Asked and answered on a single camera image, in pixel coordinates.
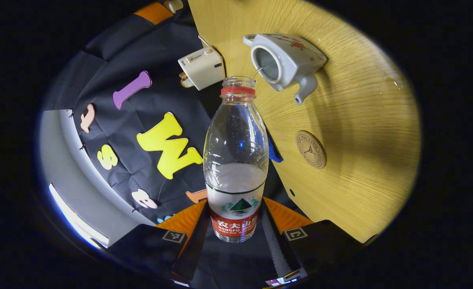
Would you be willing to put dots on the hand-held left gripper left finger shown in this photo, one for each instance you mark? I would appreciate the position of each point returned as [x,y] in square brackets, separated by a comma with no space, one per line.
[194,249]

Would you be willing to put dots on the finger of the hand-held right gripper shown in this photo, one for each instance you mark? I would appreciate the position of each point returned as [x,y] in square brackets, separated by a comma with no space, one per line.
[154,13]

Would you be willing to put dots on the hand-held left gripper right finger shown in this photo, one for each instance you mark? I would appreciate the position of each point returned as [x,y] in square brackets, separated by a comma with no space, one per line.
[272,245]

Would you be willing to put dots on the white teacup lid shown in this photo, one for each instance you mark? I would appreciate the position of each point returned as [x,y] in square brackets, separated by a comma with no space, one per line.
[175,5]

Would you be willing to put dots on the clear plastic water bottle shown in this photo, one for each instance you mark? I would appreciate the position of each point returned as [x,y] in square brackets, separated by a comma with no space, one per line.
[236,180]

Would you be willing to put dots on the round cork coaster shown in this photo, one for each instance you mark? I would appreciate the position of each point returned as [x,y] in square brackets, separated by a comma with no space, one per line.
[311,149]

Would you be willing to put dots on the white ceramic teacup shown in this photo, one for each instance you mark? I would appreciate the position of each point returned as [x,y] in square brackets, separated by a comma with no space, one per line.
[296,60]

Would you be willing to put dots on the computer monitor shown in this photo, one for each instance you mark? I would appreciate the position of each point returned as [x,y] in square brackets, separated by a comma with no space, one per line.
[282,281]

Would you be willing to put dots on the white toaster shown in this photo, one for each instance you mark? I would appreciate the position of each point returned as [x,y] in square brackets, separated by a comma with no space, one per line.
[202,68]

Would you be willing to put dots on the pale bread slice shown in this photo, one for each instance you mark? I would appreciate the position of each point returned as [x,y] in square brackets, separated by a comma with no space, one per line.
[186,81]

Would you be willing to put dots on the black backdrop cloth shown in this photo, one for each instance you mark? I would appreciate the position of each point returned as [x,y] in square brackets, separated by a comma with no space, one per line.
[168,96]

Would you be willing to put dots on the blue towel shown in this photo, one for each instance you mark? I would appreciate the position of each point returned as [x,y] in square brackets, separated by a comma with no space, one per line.
[274,150]

